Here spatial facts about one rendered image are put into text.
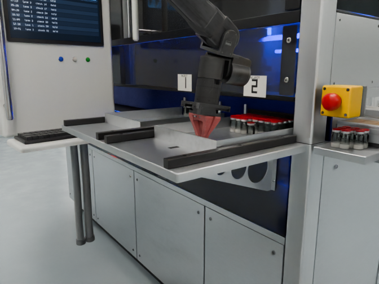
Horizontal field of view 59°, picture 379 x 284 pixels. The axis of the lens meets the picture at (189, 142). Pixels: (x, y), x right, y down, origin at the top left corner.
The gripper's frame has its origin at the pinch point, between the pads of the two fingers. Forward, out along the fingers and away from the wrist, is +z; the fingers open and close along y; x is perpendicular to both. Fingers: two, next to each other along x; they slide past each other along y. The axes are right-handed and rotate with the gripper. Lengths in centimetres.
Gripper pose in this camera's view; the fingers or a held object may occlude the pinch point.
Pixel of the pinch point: (201, 142)
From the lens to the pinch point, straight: 78.7
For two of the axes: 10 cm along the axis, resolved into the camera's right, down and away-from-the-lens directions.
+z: -1.3, 9.8, 1.2
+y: 7.9, 0.3, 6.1
